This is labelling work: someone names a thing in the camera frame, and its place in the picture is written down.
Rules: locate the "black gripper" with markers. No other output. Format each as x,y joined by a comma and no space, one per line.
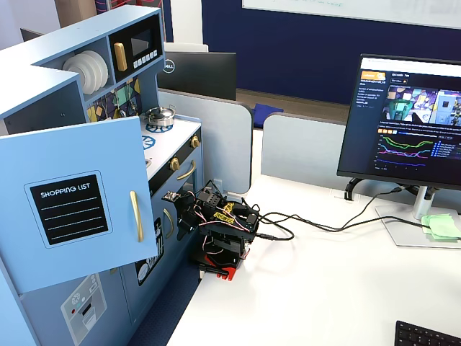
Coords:
186,215

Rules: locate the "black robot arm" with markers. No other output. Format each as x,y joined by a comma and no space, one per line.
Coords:
227,234

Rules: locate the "red and black arm base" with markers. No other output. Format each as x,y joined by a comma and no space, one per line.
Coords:
223,265

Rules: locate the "steel pot lid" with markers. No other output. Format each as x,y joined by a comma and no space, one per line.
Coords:
158,113

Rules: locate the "gold stove knob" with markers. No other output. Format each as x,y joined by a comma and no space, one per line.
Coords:
195,142
174,164

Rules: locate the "grey desk divider panel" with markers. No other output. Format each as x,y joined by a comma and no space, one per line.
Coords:
302,147
223,144

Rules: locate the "steel toy pot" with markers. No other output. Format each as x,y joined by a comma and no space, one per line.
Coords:
162,122

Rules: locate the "black shopping list panel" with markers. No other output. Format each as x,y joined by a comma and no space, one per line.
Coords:
68,209

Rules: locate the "blue toy fridge door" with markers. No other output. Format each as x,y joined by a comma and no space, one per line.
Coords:
72,151

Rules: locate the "blue chair seat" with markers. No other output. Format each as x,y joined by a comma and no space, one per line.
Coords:
268,113

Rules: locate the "black Dell monitor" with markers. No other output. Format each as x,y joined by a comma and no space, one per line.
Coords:
201,75

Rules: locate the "white toy plate stack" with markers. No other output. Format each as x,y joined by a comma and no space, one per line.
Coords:
90,72

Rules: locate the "black toy microwave door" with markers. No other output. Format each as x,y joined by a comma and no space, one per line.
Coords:
144,32

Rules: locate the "blue toy kitchen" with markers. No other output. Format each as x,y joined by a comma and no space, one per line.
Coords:
43,68

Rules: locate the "silver monitor stand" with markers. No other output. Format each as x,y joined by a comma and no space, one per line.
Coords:
419,216

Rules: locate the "black computer monitor showing graphs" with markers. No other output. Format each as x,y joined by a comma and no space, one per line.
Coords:
403,119

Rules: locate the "green sticky note pad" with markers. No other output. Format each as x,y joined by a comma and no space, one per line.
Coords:
441,226

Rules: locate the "black keyboard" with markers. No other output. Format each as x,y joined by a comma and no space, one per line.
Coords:
421,335

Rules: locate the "whiteboard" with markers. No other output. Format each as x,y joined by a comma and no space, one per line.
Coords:
360,9

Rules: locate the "small camera circuit board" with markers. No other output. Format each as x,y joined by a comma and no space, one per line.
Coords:
170,197

